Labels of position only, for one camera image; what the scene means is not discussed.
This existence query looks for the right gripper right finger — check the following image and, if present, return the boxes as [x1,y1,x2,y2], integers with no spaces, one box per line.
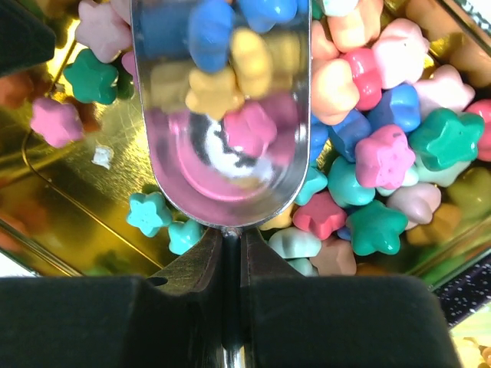
[241,230,460,367]

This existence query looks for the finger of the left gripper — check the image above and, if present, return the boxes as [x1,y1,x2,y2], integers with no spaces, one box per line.
[1,1,56,77]

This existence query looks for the tin of star candies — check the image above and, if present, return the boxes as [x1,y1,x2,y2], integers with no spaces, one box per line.
[1,1,490,285]

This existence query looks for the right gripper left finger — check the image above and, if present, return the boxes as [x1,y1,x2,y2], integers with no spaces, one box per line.
[1,229,222,367]

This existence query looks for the metal candy scoop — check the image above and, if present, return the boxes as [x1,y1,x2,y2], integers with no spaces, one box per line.
[130,1,311,367]

